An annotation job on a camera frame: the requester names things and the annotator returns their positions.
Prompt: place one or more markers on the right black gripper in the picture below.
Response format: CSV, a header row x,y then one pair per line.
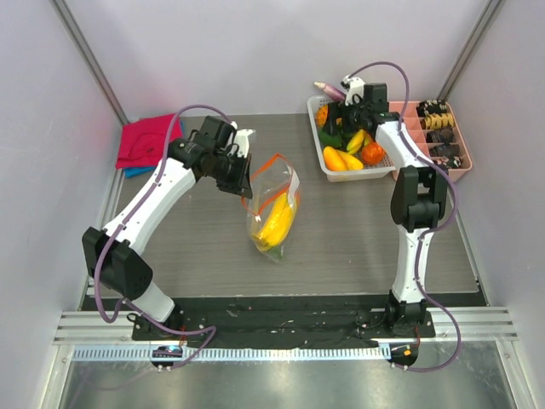
x,y
336,115

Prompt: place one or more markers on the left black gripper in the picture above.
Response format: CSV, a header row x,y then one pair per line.
x,y
241,185

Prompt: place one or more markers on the clear orange zip top bag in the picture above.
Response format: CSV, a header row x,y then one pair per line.
x,y
275,177

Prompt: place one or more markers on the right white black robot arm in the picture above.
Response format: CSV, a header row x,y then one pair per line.
x,y
419,196

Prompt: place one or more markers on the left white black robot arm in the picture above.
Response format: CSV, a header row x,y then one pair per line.
x,y
113,254

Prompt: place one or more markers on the orange toy pineapple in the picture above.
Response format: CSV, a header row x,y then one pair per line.
x,y
321,115

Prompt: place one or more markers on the purple toy eggplant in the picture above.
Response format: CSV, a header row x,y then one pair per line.
x,y
331,91

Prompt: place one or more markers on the small yellow toy banana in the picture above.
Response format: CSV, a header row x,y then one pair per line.
x,y
358,141

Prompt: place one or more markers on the yellow toy pepper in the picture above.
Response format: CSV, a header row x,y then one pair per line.
x,y
336,160

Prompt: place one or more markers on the orange toy pumpkin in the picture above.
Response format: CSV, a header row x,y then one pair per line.
x,y
372,153

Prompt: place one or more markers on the white plastic fruit basket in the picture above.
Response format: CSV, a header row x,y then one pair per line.
x,y
384,168

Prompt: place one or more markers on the magenta folded cloth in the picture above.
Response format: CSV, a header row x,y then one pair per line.
x,y
149,140

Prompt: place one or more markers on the blue folded cloth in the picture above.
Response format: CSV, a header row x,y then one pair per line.
x,y
140,170

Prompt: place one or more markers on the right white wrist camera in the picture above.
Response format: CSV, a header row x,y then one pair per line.
x,y
354,87

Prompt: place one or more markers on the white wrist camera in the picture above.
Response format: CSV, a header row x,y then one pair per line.
x,y
241,143
354,87

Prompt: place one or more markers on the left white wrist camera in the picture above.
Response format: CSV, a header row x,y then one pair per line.
x,y
241,143

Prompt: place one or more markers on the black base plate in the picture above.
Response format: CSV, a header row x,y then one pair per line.
x,y
300,322

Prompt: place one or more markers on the white slotted cable duct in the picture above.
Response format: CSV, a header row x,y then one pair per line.
x,y
167,353

